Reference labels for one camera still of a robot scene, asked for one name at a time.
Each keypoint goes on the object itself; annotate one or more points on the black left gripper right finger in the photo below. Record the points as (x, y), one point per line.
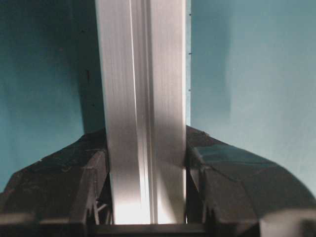
(236, 193)

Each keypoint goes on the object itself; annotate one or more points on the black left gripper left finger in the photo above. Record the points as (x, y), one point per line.
(64, 194)

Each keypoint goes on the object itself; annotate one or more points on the silver aluminium rail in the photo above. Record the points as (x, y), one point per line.
(142, 46)

